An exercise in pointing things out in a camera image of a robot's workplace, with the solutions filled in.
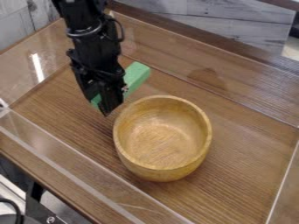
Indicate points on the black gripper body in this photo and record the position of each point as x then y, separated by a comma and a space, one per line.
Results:
96, 50

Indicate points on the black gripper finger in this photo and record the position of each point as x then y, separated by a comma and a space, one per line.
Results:
111, 96
88, 85

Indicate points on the green rectangular block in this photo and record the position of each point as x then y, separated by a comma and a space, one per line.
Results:
136, 75

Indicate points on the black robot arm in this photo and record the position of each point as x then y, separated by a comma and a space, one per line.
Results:
80, 13

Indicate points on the brown wooden bowl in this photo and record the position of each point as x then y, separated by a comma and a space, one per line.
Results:
162, 135

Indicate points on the clear acrylic tray walls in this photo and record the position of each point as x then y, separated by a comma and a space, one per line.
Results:
59, 139

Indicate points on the black table leg frame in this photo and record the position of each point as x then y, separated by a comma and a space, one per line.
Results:
35, 209

